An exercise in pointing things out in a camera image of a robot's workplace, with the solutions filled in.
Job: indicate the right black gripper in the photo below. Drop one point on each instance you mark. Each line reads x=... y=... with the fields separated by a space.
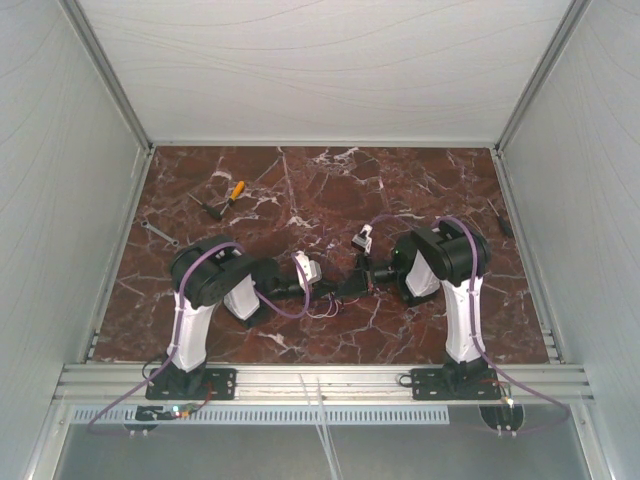
x=356 y=283

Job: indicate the black tool at right edge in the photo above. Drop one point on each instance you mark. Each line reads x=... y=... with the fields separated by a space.
x=504 y=225

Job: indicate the blue slotted cable duct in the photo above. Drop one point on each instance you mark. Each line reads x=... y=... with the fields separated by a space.
x=218 y=414

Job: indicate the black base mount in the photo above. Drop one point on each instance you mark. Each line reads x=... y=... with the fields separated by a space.
x=203 y=382
x=474 y=381

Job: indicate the aluminium front rail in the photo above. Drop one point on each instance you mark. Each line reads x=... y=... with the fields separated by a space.
x=263 y=384

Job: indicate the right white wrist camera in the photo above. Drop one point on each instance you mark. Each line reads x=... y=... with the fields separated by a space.
x=362 y=241

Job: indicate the small circuit board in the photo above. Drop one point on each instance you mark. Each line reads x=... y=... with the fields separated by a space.
x=154 y=413

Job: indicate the orange handled screwdriver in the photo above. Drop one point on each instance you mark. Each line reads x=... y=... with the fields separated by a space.
x=218 y=213

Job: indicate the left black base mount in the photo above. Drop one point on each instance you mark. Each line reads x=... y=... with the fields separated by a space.
x=203 y=382

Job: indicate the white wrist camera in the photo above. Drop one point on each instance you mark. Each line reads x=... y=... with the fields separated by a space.
x=310 y=270
x=362 y=241

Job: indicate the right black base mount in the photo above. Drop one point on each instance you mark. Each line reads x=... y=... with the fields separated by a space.
x=474 y=381

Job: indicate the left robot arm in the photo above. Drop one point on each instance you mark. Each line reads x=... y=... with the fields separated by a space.
x=216 y=271

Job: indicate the silver wrench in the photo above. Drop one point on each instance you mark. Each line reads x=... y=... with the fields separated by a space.
x=174 y=242

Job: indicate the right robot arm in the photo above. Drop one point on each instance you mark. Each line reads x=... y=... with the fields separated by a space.
x=448 y=257

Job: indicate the white zip ties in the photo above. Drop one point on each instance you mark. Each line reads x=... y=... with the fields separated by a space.
x=325 y=436

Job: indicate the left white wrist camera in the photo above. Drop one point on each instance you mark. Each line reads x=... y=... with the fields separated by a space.
x=310 y=270

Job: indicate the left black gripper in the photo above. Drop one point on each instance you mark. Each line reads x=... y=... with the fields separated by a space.
x=324 y=289

